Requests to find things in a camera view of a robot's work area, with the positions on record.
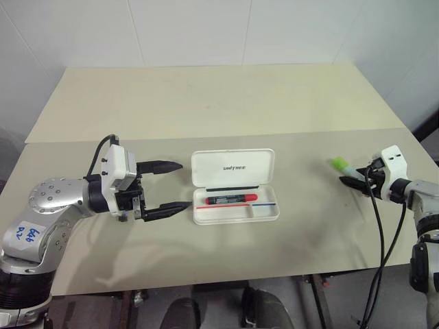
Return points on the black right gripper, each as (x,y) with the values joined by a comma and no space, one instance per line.
(379,181)

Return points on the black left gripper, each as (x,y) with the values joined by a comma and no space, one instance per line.
(128,200)

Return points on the green capped marker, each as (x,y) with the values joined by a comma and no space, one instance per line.
(339,162)

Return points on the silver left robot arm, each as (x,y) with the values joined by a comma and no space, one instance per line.
(51,197)

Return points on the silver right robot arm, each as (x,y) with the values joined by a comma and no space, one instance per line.
(423,205)

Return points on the red marker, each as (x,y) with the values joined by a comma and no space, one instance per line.
(233,199)

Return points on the white plastic pencil case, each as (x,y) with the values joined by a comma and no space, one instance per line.
(236,185)

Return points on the small dark rounded shape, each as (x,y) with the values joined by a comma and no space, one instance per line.
(181,313)

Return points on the white handwritten label sticker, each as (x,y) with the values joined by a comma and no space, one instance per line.
(29,234)

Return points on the large dark rounded shape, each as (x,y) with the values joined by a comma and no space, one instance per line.
(267,308)

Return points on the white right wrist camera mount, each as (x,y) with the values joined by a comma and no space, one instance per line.
(394,164)

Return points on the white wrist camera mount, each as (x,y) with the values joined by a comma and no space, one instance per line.
(115,164)
(394,164)

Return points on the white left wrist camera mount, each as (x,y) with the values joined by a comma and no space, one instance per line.
(115,164)

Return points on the black metal frame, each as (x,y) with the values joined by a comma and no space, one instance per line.
(427,132)

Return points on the metal table leg frame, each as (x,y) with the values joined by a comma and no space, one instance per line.
(132,306)
(317,301)

